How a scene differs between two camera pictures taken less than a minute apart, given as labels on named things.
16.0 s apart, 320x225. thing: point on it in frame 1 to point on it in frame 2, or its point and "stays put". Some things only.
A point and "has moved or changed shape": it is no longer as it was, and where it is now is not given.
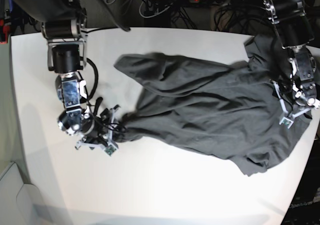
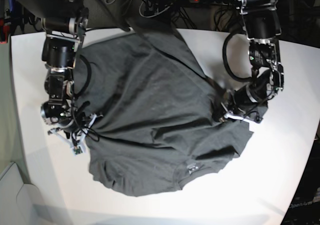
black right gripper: x=301 y=102 to x=241 y=104
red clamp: x=6 y=29 stays put
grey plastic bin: x=20 y=203 stays put
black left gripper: x=99 y=125 to x=79 y=122
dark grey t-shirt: x=227 y=114 has moved or changed shape
